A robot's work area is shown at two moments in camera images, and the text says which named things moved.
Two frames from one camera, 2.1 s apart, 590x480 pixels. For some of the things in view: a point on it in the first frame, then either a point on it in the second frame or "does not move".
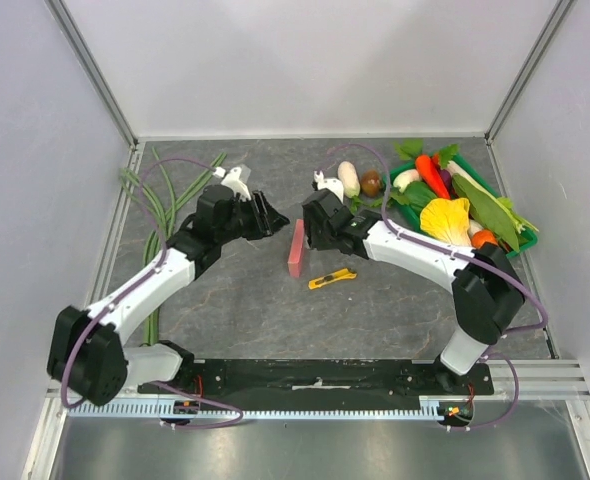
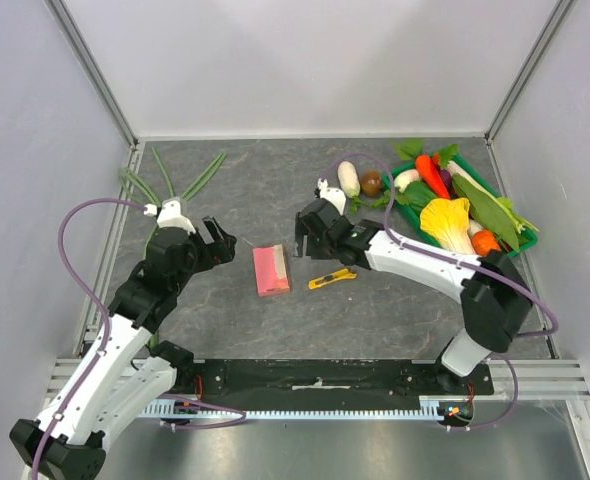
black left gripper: (265, 222) -> (210, 250)
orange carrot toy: (428, 166) does not move
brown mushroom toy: (371, 183) does not move
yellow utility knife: (337, 275) does not move
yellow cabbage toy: (447, 220) does not move
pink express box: (296, 253) -> (270, 270)
